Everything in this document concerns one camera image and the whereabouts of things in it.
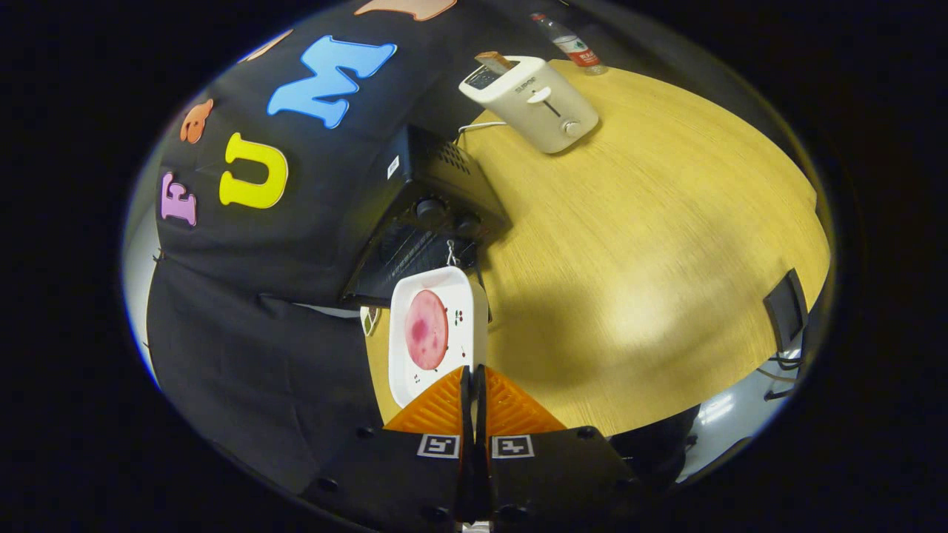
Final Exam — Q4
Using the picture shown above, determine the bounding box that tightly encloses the white bread toaster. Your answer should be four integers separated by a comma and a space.
458, 56, 599, 155

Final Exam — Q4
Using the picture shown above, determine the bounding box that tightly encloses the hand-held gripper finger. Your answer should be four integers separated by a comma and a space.
474, 364, 645, 523
300, 364, 475, 523

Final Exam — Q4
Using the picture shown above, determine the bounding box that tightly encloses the white power cable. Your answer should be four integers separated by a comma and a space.
453, 121, 509, 146

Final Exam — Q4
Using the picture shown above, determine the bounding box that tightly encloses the white square plate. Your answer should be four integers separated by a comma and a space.
387, 266, 490, 409

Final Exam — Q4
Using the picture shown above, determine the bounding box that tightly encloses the black toaster oven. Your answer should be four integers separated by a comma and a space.
341, 124, 512, 325

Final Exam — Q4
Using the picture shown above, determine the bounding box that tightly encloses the pink round meat slice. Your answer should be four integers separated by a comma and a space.
404, 289, 450, 371

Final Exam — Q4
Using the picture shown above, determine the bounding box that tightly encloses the clear bottle red label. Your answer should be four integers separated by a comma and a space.
529, 12, 608, 76

